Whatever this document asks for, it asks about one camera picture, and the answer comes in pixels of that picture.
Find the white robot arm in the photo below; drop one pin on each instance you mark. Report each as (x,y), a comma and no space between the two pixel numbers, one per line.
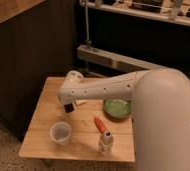
(160,110)

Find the white sponge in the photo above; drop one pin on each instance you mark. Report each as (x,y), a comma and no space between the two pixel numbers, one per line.
(80,102)

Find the green bowl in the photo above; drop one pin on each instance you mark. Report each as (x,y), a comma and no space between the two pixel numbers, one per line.
(118,109)

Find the orange carrot toy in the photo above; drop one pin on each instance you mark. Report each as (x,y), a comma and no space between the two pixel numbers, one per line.
(100,125)

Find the wooden table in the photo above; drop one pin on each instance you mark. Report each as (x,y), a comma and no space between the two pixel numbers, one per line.
(84,137)

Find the metal shelf rack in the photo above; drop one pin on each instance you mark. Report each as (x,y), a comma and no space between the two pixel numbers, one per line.
(130,35)

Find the small white bottle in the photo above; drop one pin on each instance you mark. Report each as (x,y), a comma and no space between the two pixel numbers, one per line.
(105,142)

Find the dark wooden cabinet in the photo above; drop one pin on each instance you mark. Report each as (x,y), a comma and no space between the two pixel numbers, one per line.
(39,43)

